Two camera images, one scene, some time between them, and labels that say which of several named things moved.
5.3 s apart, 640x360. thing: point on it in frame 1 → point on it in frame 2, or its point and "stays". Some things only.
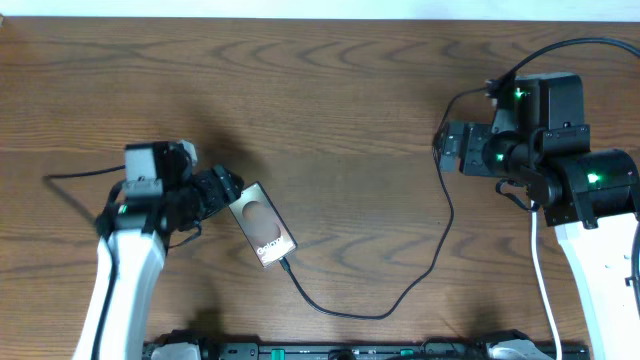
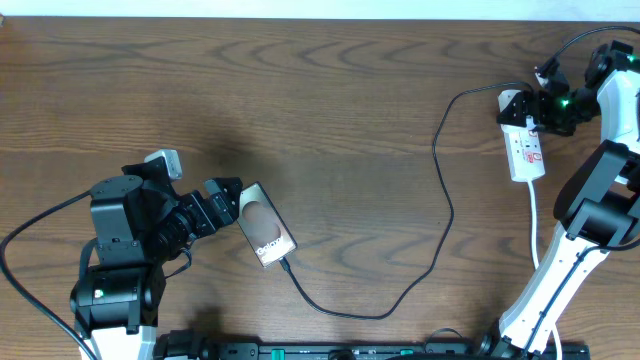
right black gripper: (475, 134) → (544, 118)
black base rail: (502, 345) stays
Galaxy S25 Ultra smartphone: (262, 224) stays
